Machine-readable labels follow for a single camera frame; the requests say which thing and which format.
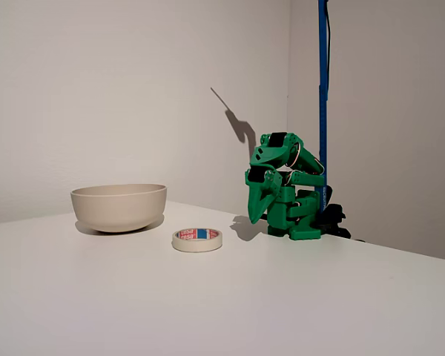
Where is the beige masking tape roll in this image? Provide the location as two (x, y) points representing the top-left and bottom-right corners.
(171, 226), (224, 254)

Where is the black table clamp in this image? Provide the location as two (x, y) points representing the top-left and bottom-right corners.
(317, 184), (352, 240)

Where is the blue vertical pole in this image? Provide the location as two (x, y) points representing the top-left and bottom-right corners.
(317, 0), (329, 217)

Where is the beige round bowl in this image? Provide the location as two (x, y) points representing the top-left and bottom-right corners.
(70, 183), (168, 234)

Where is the black cable along pole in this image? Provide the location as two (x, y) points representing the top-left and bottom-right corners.
(324, 0), (334, 175)

